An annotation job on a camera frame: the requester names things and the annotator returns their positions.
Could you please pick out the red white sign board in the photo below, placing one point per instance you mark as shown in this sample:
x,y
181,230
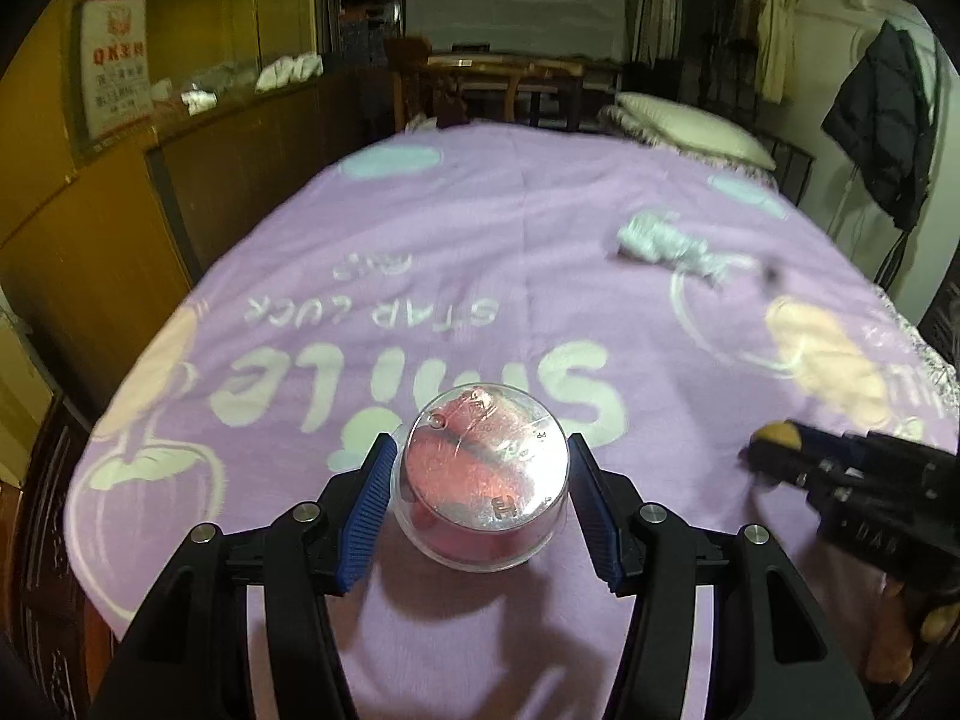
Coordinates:
x,y
114,73

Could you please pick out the clear plastic cup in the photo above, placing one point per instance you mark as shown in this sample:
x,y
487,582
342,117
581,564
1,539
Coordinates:
x,y
483,478

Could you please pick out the crumpled white tissue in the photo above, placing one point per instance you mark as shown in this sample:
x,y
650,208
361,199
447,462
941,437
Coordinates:
x,y
653,237

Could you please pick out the wooden wall cabinet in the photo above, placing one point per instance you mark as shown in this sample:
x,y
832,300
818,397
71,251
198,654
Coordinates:
x,y
104,232

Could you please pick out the wooden chair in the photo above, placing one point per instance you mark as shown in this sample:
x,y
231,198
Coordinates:
x,y
434,85

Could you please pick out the dark wooden dresser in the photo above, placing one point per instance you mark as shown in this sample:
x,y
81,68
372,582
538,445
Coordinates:
x,y
56,639

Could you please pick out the right hand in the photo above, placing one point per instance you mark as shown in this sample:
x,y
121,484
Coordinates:
x,y
889,658

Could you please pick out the purple printed blanket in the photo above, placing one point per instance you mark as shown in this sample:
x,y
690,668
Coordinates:
x,y
488,253

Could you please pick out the dark hanging jacket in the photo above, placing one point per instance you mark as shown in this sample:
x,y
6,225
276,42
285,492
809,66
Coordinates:
x,y
885,118

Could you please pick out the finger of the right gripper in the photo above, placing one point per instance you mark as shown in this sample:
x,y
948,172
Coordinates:
x,y
796,453

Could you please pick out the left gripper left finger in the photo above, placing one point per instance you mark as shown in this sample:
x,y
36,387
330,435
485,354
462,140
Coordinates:
x,y
186,652

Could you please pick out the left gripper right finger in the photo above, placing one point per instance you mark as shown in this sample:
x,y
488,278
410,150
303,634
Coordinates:
x,y
773,654

